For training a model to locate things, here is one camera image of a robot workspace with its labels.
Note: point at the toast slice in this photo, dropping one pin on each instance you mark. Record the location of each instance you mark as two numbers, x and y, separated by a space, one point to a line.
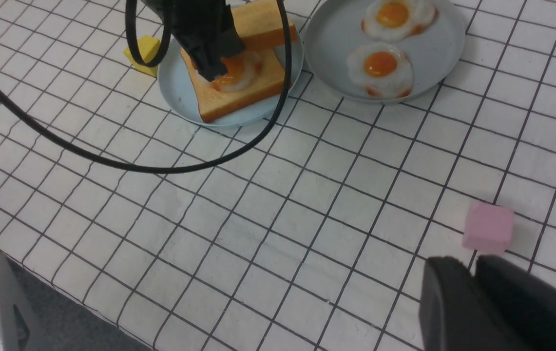
213 104
259 25

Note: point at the grey plate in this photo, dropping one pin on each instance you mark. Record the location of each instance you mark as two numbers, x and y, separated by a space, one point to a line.
335 30

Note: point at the white black-grid tablecloth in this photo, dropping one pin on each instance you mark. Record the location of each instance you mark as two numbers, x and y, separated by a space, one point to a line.
317 238

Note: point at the light blue plate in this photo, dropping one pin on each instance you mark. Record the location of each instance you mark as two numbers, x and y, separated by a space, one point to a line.
178 92

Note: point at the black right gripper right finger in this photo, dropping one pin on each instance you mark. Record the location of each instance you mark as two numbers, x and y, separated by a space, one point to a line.
527 303

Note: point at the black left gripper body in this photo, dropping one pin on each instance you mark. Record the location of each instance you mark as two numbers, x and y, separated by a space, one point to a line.
205 29

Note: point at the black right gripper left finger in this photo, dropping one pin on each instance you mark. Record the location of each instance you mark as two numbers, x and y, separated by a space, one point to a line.
456 315

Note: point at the yellow cube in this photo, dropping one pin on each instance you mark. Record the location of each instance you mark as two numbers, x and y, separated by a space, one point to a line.
148 47

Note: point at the pink cube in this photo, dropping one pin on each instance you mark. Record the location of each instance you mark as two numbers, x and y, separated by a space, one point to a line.
488 228

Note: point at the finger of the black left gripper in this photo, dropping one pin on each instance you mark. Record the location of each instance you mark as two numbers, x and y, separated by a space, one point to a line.
211 65

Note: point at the fried egg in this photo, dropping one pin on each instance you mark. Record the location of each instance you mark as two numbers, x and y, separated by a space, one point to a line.
382 70
395 20
242 70

